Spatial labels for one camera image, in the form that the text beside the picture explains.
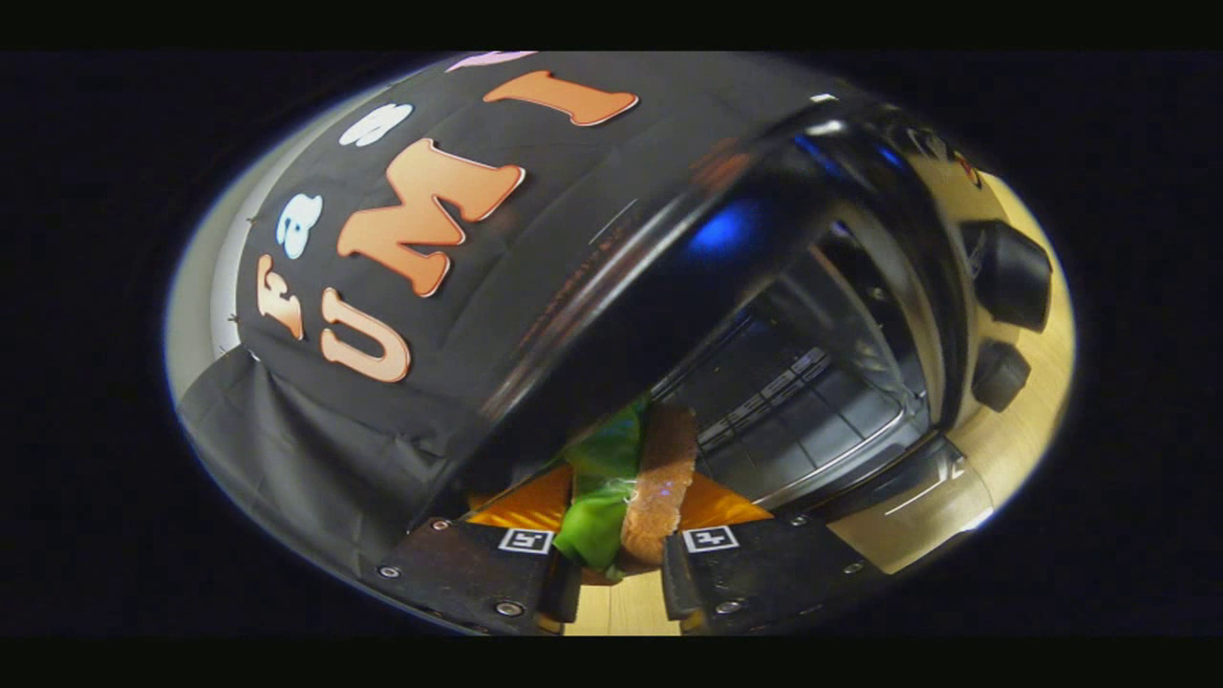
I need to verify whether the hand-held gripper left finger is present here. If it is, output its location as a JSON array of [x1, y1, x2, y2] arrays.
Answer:
[[375, 463, 584, 636]]

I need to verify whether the toast and lettuce sandwich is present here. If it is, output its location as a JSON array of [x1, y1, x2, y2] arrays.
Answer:
[[552, 401, 700, 584]]

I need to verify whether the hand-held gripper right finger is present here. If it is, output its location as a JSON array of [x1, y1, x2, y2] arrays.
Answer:
[[661, 473, 885, 634]]

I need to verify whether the black toaster oven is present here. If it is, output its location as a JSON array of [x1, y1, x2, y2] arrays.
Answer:
[[411, 96, 1057, 574]]

